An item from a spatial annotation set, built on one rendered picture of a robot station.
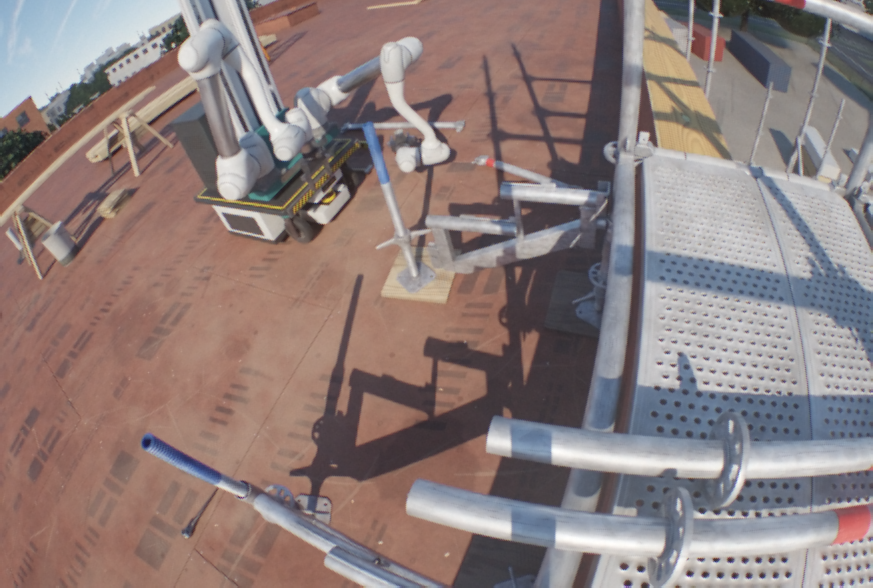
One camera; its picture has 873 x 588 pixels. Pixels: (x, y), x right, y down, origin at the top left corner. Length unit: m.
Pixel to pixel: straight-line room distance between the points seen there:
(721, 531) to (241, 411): 1.65
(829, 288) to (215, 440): 2.02
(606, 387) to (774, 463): 0.28
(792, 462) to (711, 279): 0.38
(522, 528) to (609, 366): 0.29
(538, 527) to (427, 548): 0.89
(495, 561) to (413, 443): 0.49
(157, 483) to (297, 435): 0.75
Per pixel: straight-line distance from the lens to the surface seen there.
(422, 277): 1.75
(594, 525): 0.46
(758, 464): 0.55
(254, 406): 1.74
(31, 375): 3.65
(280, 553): 1.51
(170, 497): 1.88
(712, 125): 1.49
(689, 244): 0.83
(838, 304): 0.93
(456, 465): 1.35
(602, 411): 0.60
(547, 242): 1.34
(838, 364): 0.83
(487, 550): 1.28
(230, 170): 1.78
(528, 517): 0.46
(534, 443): 0.48
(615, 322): 0.67
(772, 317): 0.79
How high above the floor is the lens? 1.30
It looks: 45 degrees down
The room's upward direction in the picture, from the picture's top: 14 degrees counter-clockwise
